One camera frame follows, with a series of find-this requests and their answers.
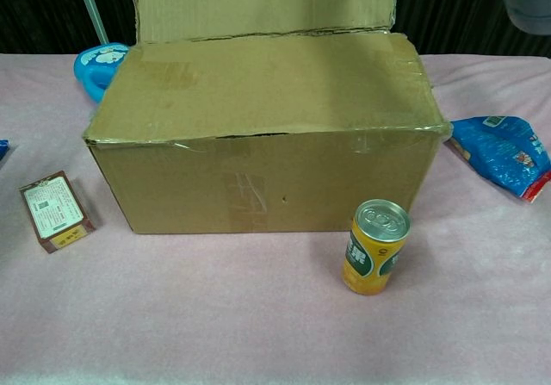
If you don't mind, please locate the brown cardboard shipping box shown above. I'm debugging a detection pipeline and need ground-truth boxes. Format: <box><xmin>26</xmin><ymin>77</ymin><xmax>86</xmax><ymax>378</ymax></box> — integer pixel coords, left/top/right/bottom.
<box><xmin>81</xmin><ymin>0</ymin><xmax>453</xmax><ymax>235</ymax></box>

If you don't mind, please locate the yellow drink can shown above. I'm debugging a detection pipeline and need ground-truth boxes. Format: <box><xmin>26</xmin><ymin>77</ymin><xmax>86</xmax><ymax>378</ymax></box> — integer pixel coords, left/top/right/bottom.
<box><xmin>342</xmin><ymin>198</ymin><xmax>412</xmax><ymax>296</ymax></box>

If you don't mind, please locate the pink table cloth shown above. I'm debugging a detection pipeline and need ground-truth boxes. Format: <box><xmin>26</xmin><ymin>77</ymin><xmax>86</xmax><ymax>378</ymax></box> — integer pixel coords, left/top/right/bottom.
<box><xmin>0</xmin><ymin>51</ymin><xmax>551</xmax><ymax>385</ymax></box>

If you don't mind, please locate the blue detergent bottle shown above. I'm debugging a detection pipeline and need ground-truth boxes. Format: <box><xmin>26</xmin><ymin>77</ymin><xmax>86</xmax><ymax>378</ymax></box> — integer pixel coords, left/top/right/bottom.
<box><xmin>72</xmin><ymin>42</ymin><xmax>130</xmax><ymax>104</ymax></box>

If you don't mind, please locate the blue snack bag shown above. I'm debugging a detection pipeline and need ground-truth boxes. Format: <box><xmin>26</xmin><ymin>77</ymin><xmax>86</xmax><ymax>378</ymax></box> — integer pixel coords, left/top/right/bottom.
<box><xmin>445</xmin><ymin>115</ymin><xmax>551</xmax><ymax>204</ymax></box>

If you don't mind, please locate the thin grey frame post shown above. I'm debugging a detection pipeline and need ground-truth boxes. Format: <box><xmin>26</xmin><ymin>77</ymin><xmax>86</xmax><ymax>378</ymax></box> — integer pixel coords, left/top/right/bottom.
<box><xmin>71</xmin><ymin>0</ymin><xmax>109</xmax><ymax>45</ymax></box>

